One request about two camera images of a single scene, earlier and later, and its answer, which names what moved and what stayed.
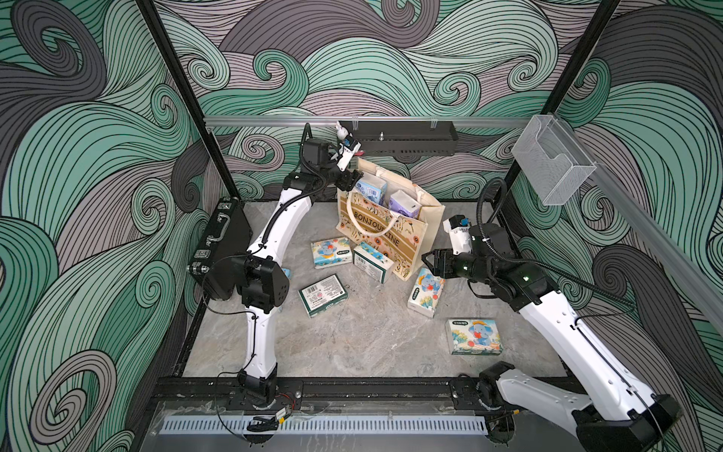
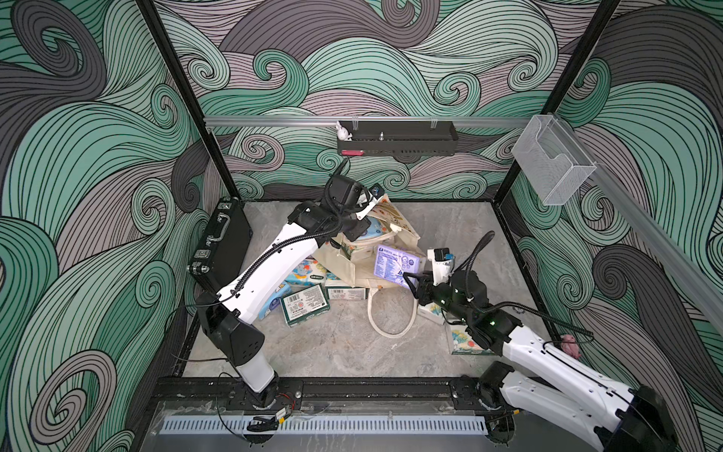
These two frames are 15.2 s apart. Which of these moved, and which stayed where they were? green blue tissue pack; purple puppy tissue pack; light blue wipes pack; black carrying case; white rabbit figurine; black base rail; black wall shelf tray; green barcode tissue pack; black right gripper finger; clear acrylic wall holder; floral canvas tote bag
Moved: light blue wipes pack; floral canvas tote bag; purple puppy tissue pack; black right gripper finger; green barcode tissue pack; green blue tissue pack
Stayed: clear acrylic wall holder; black base rail; black carrying case; white rabbit figurine; black wall shelf tray
